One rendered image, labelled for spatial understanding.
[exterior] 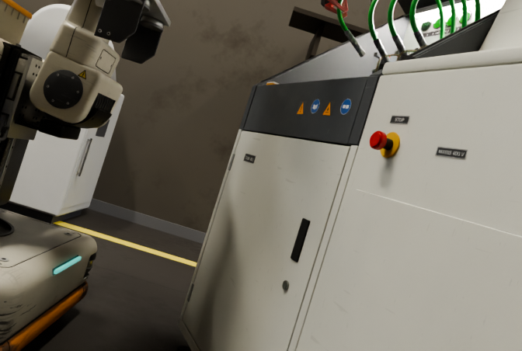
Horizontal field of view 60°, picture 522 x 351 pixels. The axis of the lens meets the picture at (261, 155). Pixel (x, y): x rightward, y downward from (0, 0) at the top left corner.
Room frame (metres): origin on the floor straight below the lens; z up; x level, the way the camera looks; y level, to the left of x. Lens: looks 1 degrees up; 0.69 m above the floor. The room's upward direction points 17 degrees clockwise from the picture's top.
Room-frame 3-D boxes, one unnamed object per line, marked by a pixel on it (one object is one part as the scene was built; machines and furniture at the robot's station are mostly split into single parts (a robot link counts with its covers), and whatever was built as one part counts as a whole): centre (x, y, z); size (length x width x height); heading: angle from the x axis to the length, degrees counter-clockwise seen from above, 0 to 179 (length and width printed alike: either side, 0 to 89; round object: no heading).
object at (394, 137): (0.87, -0.22, 0.80); 0.05 x 0.04 x 0.05; 25
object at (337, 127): (1.30, -0.06, 0.87); 0.62 x 0.04 x 0.16; 25
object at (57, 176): (2.90, 1.32, 0.63); 0.64 x 0.55 x 1.27; 91
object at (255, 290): (1.29, -0.05, 0.44); 0.65 x 0.02 x 0.68; 25
